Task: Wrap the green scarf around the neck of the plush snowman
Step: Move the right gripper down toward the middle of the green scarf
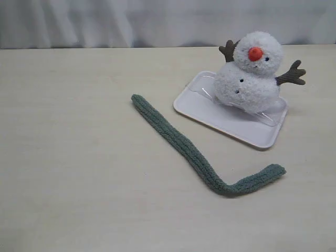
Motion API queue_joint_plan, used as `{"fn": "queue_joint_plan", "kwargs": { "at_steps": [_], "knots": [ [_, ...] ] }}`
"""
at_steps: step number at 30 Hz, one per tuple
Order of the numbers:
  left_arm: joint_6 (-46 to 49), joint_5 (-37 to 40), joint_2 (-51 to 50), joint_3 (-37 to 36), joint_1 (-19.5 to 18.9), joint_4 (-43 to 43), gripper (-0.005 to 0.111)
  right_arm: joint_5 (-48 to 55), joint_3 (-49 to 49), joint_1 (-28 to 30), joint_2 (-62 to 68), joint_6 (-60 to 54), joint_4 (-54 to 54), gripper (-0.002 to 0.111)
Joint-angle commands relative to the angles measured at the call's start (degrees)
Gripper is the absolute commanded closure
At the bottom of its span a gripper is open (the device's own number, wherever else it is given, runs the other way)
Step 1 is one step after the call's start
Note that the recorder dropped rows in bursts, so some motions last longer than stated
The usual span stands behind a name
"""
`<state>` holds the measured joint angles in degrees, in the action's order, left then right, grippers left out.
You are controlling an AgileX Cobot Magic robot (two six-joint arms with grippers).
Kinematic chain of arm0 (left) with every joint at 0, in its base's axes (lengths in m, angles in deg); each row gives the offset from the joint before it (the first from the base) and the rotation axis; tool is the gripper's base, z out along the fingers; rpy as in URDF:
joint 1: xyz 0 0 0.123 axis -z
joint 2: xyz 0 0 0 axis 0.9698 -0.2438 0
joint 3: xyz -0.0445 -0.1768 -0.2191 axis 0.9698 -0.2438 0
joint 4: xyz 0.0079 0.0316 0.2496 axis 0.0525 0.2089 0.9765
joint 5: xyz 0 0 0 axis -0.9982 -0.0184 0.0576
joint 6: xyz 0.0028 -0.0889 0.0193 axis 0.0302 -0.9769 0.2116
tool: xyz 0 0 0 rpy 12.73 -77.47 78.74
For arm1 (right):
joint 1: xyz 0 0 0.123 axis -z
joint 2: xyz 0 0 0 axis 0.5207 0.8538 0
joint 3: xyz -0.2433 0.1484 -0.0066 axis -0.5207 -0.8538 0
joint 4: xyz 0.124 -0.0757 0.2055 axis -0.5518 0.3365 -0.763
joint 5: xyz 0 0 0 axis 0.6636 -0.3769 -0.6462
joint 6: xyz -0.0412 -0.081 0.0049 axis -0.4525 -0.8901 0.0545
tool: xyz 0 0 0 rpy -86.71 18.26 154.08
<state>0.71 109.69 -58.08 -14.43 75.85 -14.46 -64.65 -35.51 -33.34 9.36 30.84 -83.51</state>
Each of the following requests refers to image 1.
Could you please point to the green knitted scarf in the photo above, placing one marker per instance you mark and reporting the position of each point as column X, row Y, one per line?
column 196, row 159

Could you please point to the white plastic tray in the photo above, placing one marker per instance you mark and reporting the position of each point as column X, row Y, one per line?
column 256, row 134

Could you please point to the white plush snowman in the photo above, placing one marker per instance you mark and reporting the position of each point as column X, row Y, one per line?
column 248, row 78

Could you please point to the white curtain backdrop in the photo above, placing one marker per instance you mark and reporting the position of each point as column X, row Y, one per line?
column 122, row 24

